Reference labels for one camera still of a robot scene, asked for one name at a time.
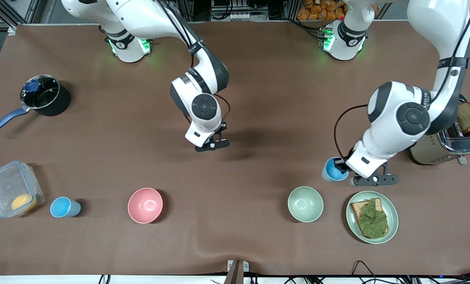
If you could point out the aluminium frame rail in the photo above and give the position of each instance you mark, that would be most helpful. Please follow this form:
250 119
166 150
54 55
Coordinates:
14 14

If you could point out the orange snack packets pile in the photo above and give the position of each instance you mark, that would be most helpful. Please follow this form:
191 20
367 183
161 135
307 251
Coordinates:
317 10

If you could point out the clear plastic food container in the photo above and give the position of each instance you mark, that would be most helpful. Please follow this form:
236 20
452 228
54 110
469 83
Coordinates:
6 185

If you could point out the silver toaster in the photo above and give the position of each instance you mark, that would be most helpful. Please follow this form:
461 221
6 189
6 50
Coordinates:
436 152

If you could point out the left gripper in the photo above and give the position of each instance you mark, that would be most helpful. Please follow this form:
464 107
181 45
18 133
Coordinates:
342 162

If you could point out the dark toast slice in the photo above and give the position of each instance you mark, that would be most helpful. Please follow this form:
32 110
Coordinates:
467 116

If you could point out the pink bowl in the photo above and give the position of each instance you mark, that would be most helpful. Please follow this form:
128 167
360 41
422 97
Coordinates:
145 205

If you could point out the pale green bowl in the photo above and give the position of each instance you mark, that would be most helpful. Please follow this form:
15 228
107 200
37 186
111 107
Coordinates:
305 204

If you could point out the glass lid blue knob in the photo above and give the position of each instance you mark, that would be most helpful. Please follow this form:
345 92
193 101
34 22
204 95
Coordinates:
41 92

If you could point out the brown bread slice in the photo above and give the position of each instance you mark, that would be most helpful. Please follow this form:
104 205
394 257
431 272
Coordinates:
357 209

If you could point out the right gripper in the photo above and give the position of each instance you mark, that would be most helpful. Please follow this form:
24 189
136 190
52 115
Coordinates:
223 127

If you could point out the blue plastic cup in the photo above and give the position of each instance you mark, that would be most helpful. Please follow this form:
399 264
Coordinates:
63 207
329 172

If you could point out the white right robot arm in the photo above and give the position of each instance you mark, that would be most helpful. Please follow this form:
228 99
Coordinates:
203 106

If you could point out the pale green plate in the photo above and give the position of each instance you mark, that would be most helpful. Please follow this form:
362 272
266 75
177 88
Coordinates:
392 215

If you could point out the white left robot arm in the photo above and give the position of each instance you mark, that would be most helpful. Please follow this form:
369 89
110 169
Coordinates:
412 118

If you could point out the metal table edge clamp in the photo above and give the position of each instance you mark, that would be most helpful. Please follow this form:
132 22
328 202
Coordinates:
237 270

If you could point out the brown table cover mat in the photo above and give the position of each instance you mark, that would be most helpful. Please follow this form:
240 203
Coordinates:
258 236

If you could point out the yellow round food piece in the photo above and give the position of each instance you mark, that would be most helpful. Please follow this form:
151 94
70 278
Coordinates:
23 202

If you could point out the green lettuce leaf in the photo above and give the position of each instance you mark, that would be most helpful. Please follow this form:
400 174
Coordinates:
373 221

